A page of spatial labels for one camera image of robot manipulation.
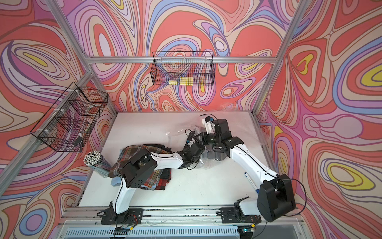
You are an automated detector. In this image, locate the clear plastic vacuum bag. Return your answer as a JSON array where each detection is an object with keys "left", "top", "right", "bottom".
[{"left": 177, "top": 113, "right": 244, "bottom": 169}]

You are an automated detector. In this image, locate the brown multicolour plaid shirt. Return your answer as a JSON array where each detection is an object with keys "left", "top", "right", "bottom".
[{"left": 108, "top": 145, "right": 171, "bottom": 191}]

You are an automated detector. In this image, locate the dark striped shirt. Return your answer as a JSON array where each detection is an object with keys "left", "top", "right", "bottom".
[{"left": 206, "top": 144, "right": 229, "bottom": 161}]

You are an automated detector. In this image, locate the red black plaid shirt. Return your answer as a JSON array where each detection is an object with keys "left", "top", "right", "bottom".
[{"left": 155, "top": 169, "right": 172, "bottom": 190}]

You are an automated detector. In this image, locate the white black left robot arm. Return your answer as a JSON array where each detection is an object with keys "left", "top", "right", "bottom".
[{"left": 112, "top": 143, "right": 206, "bottom": 215}]

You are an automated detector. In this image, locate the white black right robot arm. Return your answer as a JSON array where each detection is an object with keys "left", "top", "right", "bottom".
[{"left": 195, "top": 117, "right": 296, "bottom": 222}]

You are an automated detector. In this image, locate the blue white marker pen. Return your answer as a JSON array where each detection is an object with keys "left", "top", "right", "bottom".
[{"left": 244, "top": 172, "right": 259, "bottom": 193}]

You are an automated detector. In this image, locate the yellow block in basket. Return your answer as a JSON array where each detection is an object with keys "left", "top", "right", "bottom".
[{"left": 169, "top": 77, "right": 194, "bottom": 86}]

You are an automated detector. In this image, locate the bundle of rods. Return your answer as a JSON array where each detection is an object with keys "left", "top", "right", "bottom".
[{"left": 83, "top": 150, "right": 111, "bottom": 178}]

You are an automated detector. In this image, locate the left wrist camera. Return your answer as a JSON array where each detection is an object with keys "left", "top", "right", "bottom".
[{"left": 185, "top": 131, "right": 195, "bottom": 147}]

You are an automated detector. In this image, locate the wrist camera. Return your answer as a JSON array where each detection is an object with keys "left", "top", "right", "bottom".
[
  {"left": 202, "top": 116, "right": 214, "bottom": 134},
  {"left": 185, "top": 131, "right": 195, "bottom": 147}
]

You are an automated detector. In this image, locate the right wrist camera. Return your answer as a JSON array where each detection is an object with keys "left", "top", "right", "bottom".
[{"left": 202, "top": 116, "right": 214, "bottom": 134}]

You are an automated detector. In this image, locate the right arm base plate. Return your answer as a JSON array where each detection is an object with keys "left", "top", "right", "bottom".
[{"left": 216, "top": 207, "right": 262, "bottom": 225}]

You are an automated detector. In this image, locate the black wire basket back wall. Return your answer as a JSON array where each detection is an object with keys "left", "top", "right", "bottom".
[{"left": 150, "top": 51, "right": 216, "bottom": 86}]

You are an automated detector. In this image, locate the black wire basket wall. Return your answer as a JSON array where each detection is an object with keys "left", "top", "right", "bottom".
[
  {"left": 150, "top": 51, "right": 216, "bottom": 86},
  {"left": 30, "top": 83, "right": 108, "bottom": 152}
]

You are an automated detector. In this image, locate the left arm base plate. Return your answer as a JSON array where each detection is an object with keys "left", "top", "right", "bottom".
[{"left": 97, "top": 207, "right": 143, "bottom": 226}]

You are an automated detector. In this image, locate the black wire basket left wall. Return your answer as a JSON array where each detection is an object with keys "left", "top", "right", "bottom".
[{"left": 30, "top": 83, "right": 108, "bottom": 152}]

